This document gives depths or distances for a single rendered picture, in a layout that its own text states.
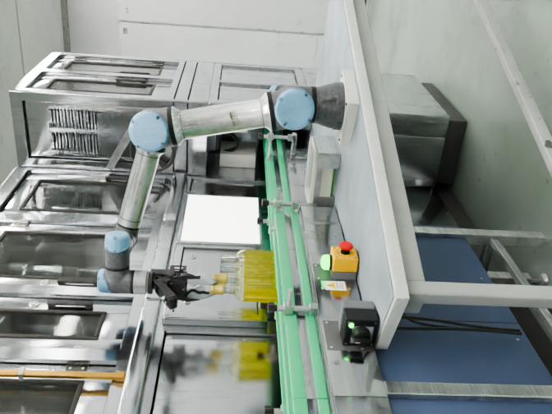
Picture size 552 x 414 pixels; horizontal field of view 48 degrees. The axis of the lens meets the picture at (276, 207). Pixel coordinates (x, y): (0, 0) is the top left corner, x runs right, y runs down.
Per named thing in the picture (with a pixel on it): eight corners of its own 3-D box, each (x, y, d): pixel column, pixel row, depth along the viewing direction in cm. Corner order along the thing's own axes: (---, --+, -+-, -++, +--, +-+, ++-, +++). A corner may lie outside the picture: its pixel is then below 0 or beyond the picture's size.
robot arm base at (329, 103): (342, 71, 197) (310, 71, 196) (347, 103, 187) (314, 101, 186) (335, 108, 208) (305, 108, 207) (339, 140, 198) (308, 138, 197)
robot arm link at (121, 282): (95, 271, 188) (96, 297, 190) (132, 272, 189) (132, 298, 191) (101, 262, 196) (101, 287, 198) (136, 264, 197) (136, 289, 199)
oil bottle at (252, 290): (300, 293, 200) (234, 291, 198) (301, 279, 197) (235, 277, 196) (301, 304, 195) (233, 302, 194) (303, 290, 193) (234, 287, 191)
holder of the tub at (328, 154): (326, 202, 240) (305, 201, 239) (334, 135, 227) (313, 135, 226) (331, 224, 224) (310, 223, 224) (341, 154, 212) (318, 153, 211)
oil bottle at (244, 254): (296, 264, 215) (234, 262, 214) (297, 250, 213) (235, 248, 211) (297, 273, 210) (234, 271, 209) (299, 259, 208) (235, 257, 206)
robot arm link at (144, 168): (145, 99, 198) (108, 239, 209) (140, 102, 188) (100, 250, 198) (181, 110, 200) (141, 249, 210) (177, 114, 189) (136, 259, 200)
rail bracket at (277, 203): (294, 228, 223) (259, 227, 222) (298, 186, 215) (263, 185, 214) (295, 233, 220) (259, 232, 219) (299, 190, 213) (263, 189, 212)
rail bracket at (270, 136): (305, 158, 281) (256, 156, 279) (310, 123, 273) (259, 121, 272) (306, 163, 277) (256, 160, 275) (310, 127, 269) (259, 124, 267)
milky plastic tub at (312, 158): (326, 190, 237) (304, 189, 237) (333, 135, 227) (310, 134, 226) (332, 211, 222) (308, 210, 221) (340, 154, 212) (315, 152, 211)
